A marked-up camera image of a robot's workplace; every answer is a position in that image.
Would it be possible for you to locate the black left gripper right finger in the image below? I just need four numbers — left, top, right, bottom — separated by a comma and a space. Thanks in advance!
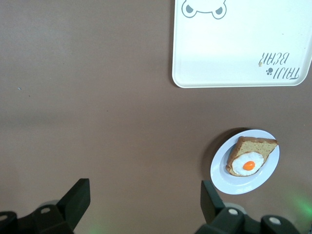
197, 180, 247, 234

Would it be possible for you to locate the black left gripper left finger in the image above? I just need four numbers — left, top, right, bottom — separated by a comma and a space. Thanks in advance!
33, 178, 91, 234

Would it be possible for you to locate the white round plate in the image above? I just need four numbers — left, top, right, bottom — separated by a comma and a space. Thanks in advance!
210, 129, 281, 195

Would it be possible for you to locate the fried egg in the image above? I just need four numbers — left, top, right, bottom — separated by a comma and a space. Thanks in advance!
231, 152, 265, 176

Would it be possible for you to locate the bread slice under egg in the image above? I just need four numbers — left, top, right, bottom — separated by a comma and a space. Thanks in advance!
225, 136, 279, 177

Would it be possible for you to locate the cream bear print tray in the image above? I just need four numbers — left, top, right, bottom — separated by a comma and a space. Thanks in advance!
172, 0, 312, 89

